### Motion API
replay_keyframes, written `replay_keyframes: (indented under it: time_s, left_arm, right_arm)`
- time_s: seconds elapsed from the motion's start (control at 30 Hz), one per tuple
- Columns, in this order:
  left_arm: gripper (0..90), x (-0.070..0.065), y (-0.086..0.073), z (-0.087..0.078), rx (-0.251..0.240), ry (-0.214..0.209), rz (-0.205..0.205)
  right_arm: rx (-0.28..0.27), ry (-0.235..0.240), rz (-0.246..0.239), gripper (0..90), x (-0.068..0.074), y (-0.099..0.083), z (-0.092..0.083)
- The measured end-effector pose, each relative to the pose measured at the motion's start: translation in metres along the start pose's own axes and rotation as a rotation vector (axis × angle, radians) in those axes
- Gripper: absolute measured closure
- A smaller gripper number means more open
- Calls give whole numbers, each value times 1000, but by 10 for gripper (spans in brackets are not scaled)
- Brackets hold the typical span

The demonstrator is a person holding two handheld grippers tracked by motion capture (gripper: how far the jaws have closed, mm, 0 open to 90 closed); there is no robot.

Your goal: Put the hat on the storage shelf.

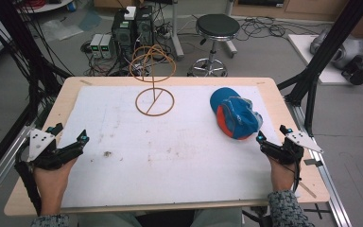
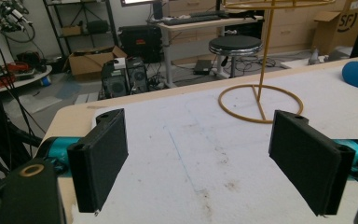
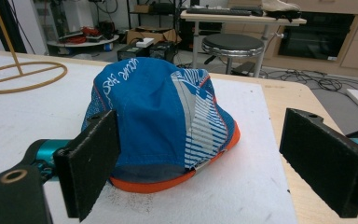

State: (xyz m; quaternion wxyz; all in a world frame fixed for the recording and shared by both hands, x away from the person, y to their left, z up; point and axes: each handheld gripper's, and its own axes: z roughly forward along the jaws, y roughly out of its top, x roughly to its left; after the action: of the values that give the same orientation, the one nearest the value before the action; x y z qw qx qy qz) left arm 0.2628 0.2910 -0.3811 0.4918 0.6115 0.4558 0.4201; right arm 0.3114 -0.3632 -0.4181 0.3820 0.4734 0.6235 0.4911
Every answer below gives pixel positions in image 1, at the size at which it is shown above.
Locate black metal frame strut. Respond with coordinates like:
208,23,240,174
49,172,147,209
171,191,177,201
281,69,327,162
277,0,363,138
0,0,64,187

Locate person's left hand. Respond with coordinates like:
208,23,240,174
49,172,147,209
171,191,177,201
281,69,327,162
32,157,78,217

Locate tangle of floor cables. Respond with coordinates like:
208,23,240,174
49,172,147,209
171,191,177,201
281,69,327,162
234,16,325,43

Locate white box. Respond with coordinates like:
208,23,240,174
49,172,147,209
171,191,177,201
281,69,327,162
124,6,137,21

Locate white floor platform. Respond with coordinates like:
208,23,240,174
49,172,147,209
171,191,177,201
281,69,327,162
287,33,363,86

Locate grey power supply unit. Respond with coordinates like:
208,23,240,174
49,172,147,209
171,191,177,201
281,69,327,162
89,33,104,60
100,33,116,60

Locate black device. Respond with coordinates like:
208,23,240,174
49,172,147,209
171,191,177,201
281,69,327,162
340,56,363,86

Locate aluminium rail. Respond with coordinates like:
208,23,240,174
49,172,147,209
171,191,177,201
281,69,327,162
0,124,36,212
284,96,354,227

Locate right hand-held gripper cable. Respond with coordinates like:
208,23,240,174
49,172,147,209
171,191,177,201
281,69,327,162
290,156,303,194

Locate grey robot shell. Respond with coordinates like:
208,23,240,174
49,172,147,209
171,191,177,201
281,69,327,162
309,28,363,71

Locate black round stool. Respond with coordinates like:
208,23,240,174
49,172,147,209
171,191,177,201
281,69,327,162
187,13,241,78

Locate white table mat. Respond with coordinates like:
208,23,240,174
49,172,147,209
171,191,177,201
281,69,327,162
60,84,299,209

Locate hand-held gripper cable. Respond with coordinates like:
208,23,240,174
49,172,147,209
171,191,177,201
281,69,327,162
290,156,303,194
13,160,43,217

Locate brown wire hat stand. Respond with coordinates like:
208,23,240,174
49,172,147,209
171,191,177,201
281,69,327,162
129,44,177,118

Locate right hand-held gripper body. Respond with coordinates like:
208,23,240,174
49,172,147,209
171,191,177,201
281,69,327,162
264,131,324,166

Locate black computer tower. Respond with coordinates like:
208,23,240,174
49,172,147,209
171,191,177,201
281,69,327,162
134,5,155,48
111,10,137,61

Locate person's legs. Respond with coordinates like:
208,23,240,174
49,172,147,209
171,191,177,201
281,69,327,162
75,207,244,227

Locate blue and orange cap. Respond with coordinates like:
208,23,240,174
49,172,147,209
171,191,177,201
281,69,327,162
209,86,265,141

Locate left hand-held gripper cable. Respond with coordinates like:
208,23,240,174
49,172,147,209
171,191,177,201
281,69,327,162
13,160,43,217

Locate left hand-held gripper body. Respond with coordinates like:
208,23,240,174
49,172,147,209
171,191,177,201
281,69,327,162
14,127,78,172

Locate person's right hand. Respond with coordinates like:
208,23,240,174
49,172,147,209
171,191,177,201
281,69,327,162
267,155,301,193

